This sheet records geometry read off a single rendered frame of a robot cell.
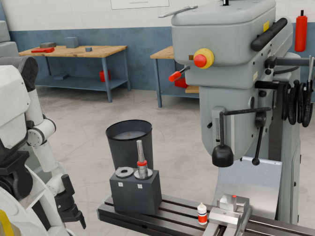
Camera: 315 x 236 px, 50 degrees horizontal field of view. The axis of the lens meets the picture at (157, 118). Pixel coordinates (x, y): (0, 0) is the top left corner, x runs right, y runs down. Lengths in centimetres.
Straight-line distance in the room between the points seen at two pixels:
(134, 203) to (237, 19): 105
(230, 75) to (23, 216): 88
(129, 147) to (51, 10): 489
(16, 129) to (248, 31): 83
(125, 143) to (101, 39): 394
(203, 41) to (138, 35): 536
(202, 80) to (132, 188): 71
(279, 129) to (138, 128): 214
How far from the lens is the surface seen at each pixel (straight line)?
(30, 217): 136
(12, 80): 125
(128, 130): 367
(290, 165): 187
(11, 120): 124
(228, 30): 103
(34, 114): 146
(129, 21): 647
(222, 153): 113
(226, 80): 117
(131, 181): 164
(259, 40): 105
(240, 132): 127
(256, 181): 184
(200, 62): 102
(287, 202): 198
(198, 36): 106
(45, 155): 153
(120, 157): 335
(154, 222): 168
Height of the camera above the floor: 200
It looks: 22 degrees down
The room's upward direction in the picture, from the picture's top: 6 degrees counter-clockwise
